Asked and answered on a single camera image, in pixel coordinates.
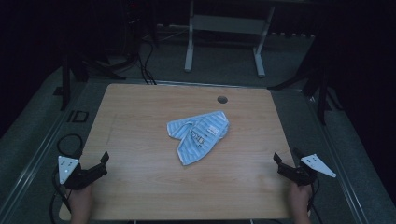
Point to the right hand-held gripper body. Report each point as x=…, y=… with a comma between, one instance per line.
x=300, y=175

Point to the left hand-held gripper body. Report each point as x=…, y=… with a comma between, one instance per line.
x=67, y=166

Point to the blue striped towel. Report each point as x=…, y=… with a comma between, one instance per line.
x=199, y=135

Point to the person's right hand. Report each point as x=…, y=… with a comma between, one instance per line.
x=299, y=199

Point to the person's left hand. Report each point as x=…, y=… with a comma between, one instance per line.
x=80, y=200

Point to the black metal stand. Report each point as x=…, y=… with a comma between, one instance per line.
x=322, y=93
x=65, y=84

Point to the dark equipment rack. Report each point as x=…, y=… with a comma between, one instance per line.
x=134, y=28

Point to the metal floor rail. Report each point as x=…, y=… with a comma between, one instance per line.
x=34, y=161
x=339, y=165

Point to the white metal table frame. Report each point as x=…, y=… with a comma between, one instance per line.
x=227, y=24

